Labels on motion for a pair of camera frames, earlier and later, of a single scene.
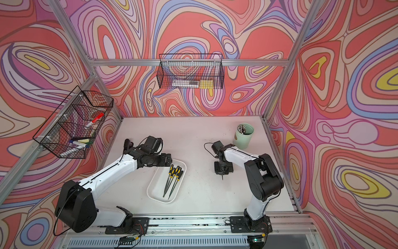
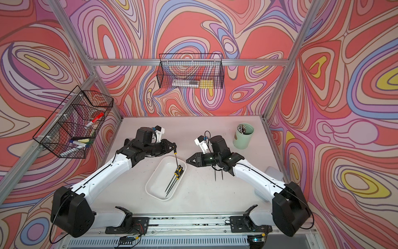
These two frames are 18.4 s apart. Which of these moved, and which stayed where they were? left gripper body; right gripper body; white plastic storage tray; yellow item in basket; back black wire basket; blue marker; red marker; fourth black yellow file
Moved: left gripper body; right gripper body
Stayed: red marker; back black wire basket; white plastic storage tray; blue marker; fourth black yellow file; yellow item in basket
